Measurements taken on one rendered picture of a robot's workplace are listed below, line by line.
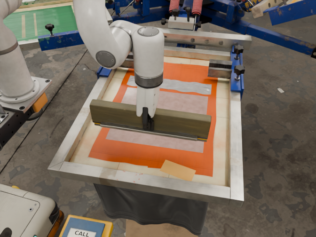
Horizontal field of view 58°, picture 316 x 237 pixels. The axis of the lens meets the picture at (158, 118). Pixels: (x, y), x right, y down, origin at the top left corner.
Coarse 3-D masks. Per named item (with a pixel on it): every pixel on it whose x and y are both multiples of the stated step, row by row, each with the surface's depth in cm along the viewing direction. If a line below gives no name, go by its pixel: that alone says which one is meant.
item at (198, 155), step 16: (176, 64) 132; (192, 64) 132; (192, 80) 123; (208, 80) 123; (176, 96) 115; (192, 96) 115; (208, 96) 116; (192, 112) 109; (208, 112) 109; (160, 144) 97; (176, 144) 97; (192, 144) 97; (208, 144) 97; (160, 160) 92; (176, 160) 92; (192, 160) 92; (208, 160) 92
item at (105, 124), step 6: (102, 126) 86; (108, 126) 86; (114, 126) 85; (120, 126) 85; (126, 126) 85; (132, 126) 85; (138, 132) 85; (144, 132) 84; (150, 132) 84; (156, 132) 84; (162, 132) 84; (168, 132) 84; (180, 138) 83; (186, 138) 83; (192, 138) 82
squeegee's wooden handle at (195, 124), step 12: (96, 108) 83; (108, 108) 82; (120, 108) 82; (132, 108) 82; (156, 108) 82; (96, 120) 87; (108, 120) 86; (120, 120) 85; (132, 120) 84; (156, 120) 82; (168, 120) 81; (180, 120) 80; (192, 120) 79; (204, 120) 79; (180, 132) 84; (192, 132) 83; (204, 132) 82
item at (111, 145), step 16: (128, 96) 115; (160, 96) 115; (112, 128) 102; (96, 144) 97; (112, 144) 97; (128, 144) 97; (144, 144) 97; (112, 160) 92; (128, 160) 92; (144, 160) 92
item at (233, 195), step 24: (168, 48) 136; (192, 48) 136; (96, 96) 110; (240, 120) 100; (72, 144) 93; (240, 144) 92; (48, 168) 86; (72, 168) 86; (96, 168) 86; (240, 168) 86; (168, 192) 82; (192, 192) 80; (216, 192) 80; (240, 192) 80
